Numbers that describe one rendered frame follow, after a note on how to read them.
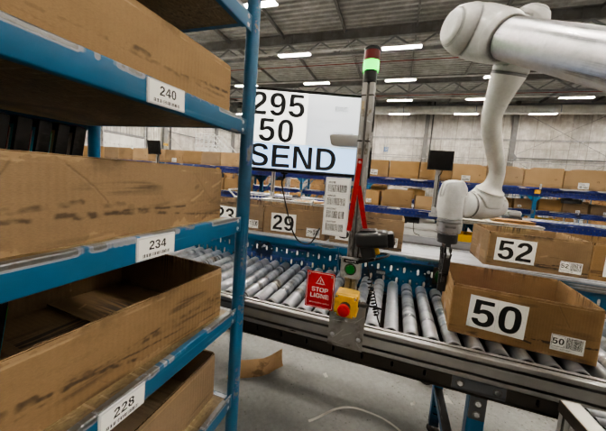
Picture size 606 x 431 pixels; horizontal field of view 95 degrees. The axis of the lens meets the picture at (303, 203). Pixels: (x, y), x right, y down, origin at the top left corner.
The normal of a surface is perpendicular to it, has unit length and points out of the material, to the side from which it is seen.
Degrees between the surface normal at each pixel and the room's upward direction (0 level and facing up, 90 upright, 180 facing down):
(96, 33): 92
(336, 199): 90
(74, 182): 90
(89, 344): 90
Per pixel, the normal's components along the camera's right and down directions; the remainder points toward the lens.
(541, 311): -0.38, 0.06
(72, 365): 0.92, 0.11
